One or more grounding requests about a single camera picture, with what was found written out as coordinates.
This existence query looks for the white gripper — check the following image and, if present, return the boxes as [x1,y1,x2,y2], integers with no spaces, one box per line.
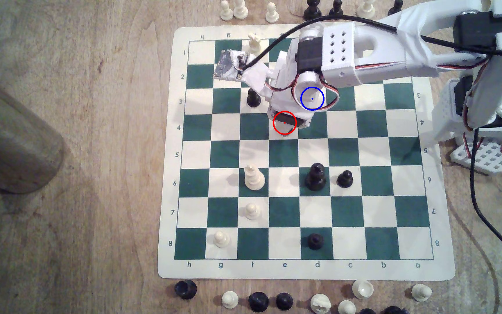
[267,51,313,131]

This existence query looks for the tall black chess piece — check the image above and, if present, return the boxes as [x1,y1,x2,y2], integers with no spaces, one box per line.
[305,163,327,192]
[303,0,322,21]

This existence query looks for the green and white chess mat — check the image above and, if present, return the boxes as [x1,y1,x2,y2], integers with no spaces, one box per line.
[157,25,456,282]

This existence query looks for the white chess bishop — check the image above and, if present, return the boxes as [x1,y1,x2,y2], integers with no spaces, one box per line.
[244,165,266,192]

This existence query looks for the black chess rook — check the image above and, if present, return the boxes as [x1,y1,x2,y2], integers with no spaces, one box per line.
[174,279,198,300]

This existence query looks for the brown wooden cylinder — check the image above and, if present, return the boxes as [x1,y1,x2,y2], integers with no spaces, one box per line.
[0,65,65,195]

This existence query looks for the red white black servo wires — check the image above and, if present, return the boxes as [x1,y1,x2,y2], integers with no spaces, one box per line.
[291,71,341,112]

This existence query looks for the small taped camera module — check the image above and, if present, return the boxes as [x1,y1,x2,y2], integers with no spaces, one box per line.
[213,49,273,89]

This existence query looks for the white perforated base plate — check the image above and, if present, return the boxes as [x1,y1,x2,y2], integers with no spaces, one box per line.
[451,139,502,175]

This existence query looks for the black camera cable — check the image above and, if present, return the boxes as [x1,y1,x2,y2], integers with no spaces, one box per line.
[239,14,502,273]

